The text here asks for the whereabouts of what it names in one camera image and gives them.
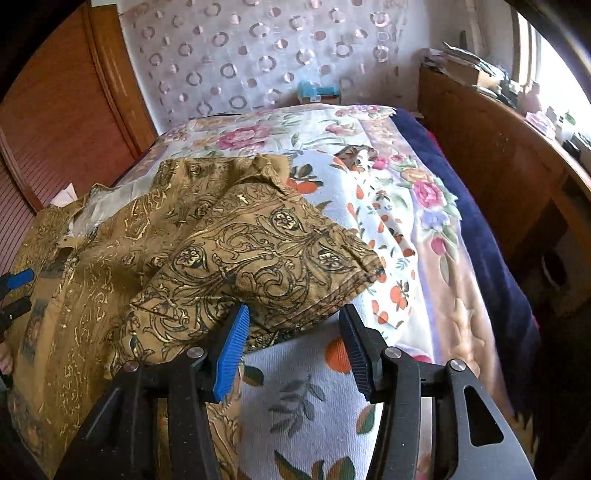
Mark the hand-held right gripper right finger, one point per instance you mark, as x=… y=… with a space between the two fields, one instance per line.
x=358 y=355

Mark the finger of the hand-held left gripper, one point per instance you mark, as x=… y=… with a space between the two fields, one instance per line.
x=21 y=278
x=16 y=307

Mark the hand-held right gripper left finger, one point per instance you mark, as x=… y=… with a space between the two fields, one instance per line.
x=231 y=355

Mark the olive gold blanket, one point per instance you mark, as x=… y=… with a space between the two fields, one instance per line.
x=207 y=258

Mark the person's left hand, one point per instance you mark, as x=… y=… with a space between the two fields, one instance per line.
x=4 y=361

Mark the orange fruit print bedsheet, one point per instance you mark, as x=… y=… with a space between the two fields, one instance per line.
x=300 y=378

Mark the white paper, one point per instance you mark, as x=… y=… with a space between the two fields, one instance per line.
x=64 y=196

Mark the navy blue blanket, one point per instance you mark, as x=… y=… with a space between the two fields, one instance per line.
x=485 y=258

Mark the floral quilt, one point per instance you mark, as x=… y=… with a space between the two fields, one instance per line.
x=258 y=134

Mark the wooden cabinet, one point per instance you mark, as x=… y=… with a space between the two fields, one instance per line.
x=485 y=152

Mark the blue box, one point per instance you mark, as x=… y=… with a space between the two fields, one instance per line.
x=316 y=93

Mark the white circle pattern curtain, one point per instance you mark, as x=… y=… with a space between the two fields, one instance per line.
x=231 y=55

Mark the pile of books and papers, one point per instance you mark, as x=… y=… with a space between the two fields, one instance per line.
x=461 y=62

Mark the window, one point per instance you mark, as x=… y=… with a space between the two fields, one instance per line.
x=558 y=78

